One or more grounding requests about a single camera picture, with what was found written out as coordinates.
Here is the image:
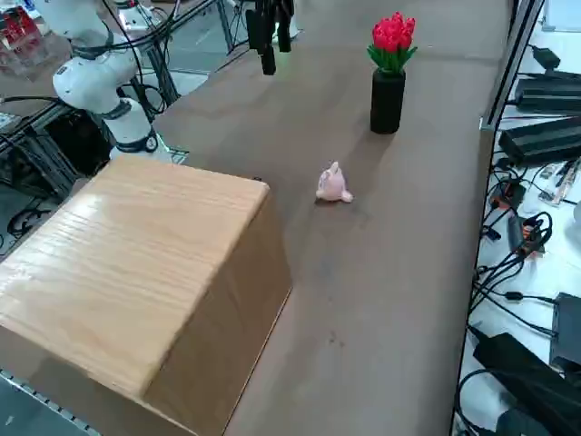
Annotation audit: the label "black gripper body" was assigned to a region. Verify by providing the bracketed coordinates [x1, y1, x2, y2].
[253, 0, 296, 15]

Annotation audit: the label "pink doll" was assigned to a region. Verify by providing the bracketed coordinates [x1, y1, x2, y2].
[315, 161, 355, 204]

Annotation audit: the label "red tulip bouquet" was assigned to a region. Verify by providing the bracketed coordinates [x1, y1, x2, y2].
[366, 12, 419, 74]

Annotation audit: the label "black vase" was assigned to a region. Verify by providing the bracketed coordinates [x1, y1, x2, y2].
[369, 68, 407, 135]

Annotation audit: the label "black metal rack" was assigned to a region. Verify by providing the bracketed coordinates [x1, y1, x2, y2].
[0, 97, 113, 203]

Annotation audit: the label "wooden drawer box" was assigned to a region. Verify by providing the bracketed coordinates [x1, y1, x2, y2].
[0, 154, 294, 436]

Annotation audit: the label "clear shelf with red packets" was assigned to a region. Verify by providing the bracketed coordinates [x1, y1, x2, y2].
[0, 4, 54, 81]

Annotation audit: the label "small black power adapter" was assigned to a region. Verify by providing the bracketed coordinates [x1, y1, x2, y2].
[529, 44, 563, 70]

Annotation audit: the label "long black power brick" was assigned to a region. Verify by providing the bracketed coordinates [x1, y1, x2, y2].
[515, 71, 581, 115]

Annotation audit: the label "orange and black device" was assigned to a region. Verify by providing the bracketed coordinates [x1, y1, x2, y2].
[492, 179, 527, 211]
[507, 213, 552, 259]

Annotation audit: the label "dark power brick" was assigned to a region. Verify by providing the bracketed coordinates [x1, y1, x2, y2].
[497, 115, 581, 167]

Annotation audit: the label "printed circuit strips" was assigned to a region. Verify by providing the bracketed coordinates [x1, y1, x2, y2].
[537, 157, 581, 206]

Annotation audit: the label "black box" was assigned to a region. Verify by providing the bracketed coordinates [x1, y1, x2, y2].
[548, 292, 581, 369]

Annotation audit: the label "aluminium frame bar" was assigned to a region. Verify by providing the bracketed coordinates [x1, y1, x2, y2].
[143, 35, 182, 120]

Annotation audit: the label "aluminium frame post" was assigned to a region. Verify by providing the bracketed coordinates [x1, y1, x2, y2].
[479, 0, 546, 133]

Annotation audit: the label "black cable with ferrite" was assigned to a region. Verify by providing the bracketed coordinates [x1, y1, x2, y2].
[470, 289, 560, 338]

